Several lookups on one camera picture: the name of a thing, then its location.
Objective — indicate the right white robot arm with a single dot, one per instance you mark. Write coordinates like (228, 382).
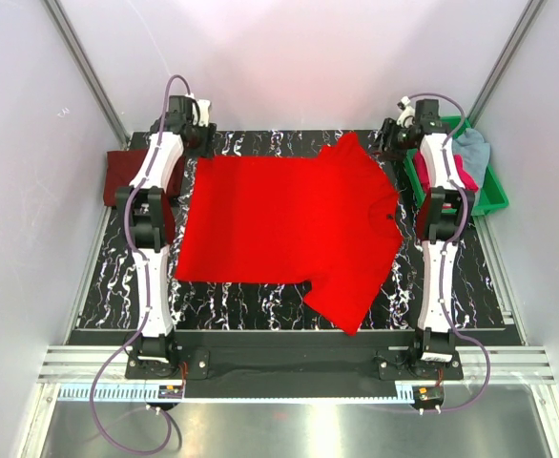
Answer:
(440, 226)

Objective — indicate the orange connector block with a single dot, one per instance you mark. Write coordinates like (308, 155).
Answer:
(429, 393)
(170, 392)

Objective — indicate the left orange connector block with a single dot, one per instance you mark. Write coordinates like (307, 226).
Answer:
(170, 392)

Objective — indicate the grey-blue crumpled t-shirt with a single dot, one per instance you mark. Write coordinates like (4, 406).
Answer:
(474, 152)

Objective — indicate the folded maroon t-shirt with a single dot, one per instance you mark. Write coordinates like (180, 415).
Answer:
(122, 167)

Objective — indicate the bright red t-shirt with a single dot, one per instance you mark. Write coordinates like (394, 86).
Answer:
(328, 220)

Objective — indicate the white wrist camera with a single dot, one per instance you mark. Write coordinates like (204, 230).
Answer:
(201, 111)
(407, 114)

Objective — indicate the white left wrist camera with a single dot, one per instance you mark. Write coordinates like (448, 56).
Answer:
(201, 111)

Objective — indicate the pink crumpled t-shirt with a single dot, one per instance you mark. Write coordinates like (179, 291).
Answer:
(421, 170)

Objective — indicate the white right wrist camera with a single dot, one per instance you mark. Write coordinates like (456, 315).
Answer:
(407, 114)

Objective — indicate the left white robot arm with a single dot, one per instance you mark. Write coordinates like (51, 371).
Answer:
(184, 129)

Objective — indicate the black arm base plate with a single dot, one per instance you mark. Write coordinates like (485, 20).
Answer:
(288, 364)

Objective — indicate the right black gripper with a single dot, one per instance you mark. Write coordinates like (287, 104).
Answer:
(387, 128)

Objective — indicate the green plastic bin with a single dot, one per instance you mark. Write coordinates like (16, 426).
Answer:
(490, 198)

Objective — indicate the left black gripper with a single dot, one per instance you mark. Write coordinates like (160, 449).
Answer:
(205, 150)

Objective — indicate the right orange connector block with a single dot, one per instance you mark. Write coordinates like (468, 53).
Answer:
(429, 393)

